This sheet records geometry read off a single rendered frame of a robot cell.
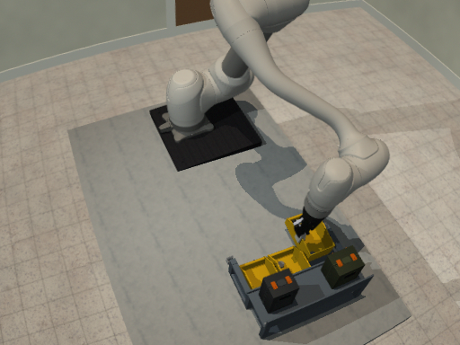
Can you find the yellow bin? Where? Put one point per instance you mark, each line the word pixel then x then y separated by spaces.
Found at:
pixel 258 269
pixel 293 258
pixel 318 241

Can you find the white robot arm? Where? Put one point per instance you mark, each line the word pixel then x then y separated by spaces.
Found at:
pixel 247 26

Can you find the dark green case with orange latches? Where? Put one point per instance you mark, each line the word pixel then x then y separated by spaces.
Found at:
pixel 342 266

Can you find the grey metal shelf rack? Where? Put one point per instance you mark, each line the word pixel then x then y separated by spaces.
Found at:
pixel 312 286

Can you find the black case with orange latches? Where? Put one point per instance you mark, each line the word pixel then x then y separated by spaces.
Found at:
pixel 278 290

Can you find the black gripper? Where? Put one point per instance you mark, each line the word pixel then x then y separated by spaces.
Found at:
pixel 300 230

